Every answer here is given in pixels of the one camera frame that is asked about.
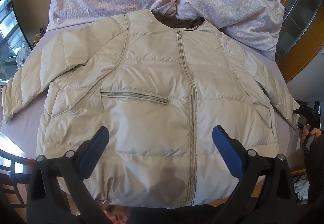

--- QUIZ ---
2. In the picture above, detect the beige puffer jacket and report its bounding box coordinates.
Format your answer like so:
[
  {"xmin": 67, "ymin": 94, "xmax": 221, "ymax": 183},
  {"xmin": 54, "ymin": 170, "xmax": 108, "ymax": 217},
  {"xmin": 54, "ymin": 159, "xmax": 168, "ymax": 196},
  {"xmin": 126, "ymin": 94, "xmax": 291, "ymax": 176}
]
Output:
[{"xmin": 2, "ymin": 10, "xmax": 299, "ymax": 209}]

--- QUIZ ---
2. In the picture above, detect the wooden door frame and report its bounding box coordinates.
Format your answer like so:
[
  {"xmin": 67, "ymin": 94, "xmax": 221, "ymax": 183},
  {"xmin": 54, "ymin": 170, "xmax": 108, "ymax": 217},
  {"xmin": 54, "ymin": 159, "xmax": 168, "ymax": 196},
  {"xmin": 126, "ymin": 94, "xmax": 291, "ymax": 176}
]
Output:
[{"xmin": 277, "ymin": 0, "xmax": 323, "ymax": 82}]

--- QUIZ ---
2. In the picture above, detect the dark wooden chair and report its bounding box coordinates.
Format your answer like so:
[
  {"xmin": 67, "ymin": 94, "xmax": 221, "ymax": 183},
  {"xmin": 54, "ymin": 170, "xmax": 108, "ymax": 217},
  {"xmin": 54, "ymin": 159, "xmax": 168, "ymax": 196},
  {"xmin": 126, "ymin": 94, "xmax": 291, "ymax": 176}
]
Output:
[{"xmin": 1, "ymin": 150, "xmax": 35, "ymax": 223}]

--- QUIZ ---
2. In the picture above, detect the person's right hand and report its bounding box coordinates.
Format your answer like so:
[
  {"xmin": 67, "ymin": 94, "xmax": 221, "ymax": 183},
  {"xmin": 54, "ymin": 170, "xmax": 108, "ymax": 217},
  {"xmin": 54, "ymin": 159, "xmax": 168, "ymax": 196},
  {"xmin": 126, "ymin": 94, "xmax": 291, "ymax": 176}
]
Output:
[{"xmin": 300, "ymin": 125, "xmax": 321, "ymax": 150}]

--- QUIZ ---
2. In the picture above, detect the glass door panel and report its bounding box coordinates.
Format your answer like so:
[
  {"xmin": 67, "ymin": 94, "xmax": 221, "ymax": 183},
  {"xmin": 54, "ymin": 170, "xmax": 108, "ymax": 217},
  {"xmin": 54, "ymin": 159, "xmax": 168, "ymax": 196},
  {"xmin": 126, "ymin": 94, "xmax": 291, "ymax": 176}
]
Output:
[{"xmin": 275, "ymin": 0, "xmax": 322, "ymax": 63}]

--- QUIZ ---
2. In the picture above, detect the lavender bed sheet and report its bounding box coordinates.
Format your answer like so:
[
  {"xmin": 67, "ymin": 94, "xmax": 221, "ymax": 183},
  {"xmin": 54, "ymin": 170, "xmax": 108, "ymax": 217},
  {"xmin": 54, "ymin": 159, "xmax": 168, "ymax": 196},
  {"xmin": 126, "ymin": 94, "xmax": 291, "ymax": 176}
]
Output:
[{"xmin": 2, "ymin": 21, "xmax": 298, "ymax": 167}]

